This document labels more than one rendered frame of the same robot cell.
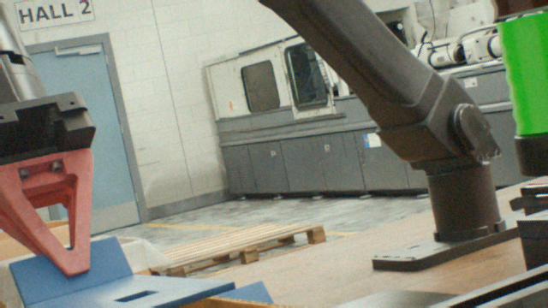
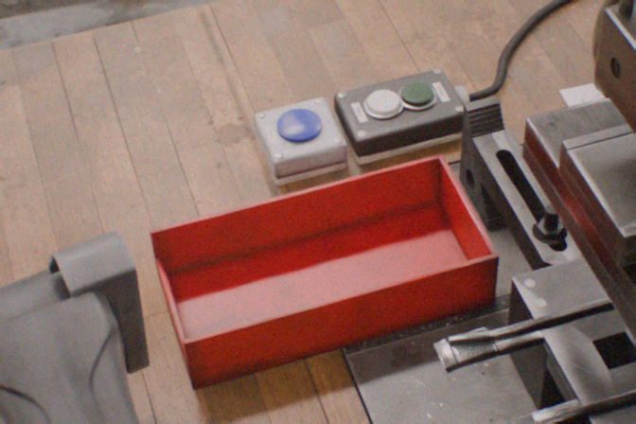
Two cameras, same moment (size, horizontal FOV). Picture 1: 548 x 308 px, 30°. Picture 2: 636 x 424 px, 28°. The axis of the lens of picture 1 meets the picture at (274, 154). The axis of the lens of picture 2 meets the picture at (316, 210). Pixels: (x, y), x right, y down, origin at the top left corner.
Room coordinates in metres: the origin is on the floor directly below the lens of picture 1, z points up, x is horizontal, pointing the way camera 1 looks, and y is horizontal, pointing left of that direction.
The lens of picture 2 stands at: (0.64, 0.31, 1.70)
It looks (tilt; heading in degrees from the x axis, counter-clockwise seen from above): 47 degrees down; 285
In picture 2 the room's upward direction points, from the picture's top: 4 degrees counter-clockwise
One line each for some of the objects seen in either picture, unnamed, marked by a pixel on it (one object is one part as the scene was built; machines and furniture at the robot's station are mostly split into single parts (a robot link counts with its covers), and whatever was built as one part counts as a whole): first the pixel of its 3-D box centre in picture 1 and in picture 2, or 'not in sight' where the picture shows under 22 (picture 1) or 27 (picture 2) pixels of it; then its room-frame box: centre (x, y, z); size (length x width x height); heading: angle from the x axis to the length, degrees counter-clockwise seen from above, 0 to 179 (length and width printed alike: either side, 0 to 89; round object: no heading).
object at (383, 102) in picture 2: not in sight; (383, 108); (0.79, -0.52, 0.93); 0.03 x 0.03 x 0.02
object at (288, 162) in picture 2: not in sight; (301, 150); (0.86, -0.48, 0.90); 0.07 x 0.07 x 0.06; 30
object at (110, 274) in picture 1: (112, 275); not in sight; (0.57, 0.10, 1.00); 0.15 x 0.07 x 0.03; 30
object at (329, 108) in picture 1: (305, 78); not in sight; (9.95, -0.44, 1.21); 0.86 x 0.10 x 0.79; 27
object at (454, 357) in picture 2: not in sight; (488, 343); (0.66, -0.23, 0.98); 0.07 x 0.02 x 0.01; 30
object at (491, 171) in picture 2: not in sight; (525, 216); (0.65, -0.39, 0.95); 0.15 x 0.03 x 0.10; 120
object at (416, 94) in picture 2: not in sight; (416, 99); (0.76, -0.53, 0.93); 0.03 x 0.03 x 0.02
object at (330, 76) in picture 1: (329, 66); not in sight; (9.51, -0.67, 1.27); 0.23 x 0.18 x 0.38; 117
